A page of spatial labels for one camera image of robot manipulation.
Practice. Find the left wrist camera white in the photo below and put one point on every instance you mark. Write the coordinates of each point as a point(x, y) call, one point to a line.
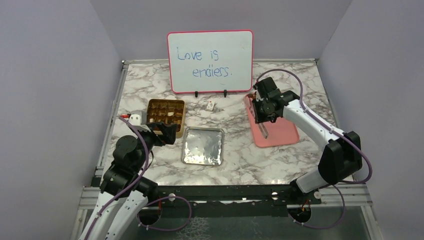
point(138, 119)

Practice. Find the small white card box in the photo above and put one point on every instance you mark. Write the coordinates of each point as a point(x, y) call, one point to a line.
point(210, 105)

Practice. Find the black table base rail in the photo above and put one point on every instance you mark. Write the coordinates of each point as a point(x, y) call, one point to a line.
point(221, 201)

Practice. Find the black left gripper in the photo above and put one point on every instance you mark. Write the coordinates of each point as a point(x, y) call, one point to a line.
point(168, 131)

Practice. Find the pink plastic tray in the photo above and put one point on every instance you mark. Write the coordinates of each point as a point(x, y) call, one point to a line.
point(280, 133)

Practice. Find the pink silicone tongs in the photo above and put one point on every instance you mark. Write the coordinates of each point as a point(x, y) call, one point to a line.
point(263, 130)

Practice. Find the pink-framed whiteboard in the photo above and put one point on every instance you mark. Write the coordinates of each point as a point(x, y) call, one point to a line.
point(210, 61)

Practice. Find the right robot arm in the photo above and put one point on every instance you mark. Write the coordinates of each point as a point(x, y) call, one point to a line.
point(340, 150)

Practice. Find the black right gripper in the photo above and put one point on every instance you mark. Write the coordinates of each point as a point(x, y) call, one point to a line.
point(259, 118)

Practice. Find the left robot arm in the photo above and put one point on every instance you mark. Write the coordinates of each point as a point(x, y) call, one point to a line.
point(124, 190)

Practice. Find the silver tin lid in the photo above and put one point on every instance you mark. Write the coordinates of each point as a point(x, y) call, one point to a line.
point(203, 146)

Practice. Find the gold chocolate box tray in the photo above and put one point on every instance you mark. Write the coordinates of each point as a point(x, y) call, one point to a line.
point(168, 111)

